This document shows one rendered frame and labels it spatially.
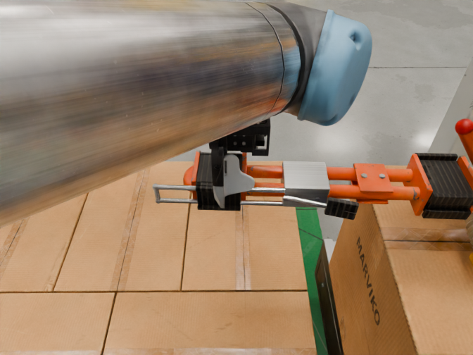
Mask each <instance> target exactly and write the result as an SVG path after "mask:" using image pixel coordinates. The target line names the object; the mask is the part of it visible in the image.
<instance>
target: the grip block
mask: <svg viewBox="0 0 473 355"><path fill-rule="evenodd" d="M457 158H458V155H457V154H435V153H415V154H413V155H412V156H411V158H410V161H409V163H408V166H407V168H406V169H411V170H412V174H413V176H412V181H411V182H403V185H404V187H419V189H420V199H419V200H418V201H410V203H411V206H412V209H413V211H414V213H415V215H416V216H420V214H421V212H422V211H423V213H422V217H423V218H435V219H460V220H466V219H467V218H468V217H469V216H470V215H471V213H472V212H473V170H472V167H471V165H470V164H469V162H468V161H467V159H466V157H465V156H464V155H461V156H460V157H459V158H458V160H457ZM456 160H457V161H456Z"/></svg>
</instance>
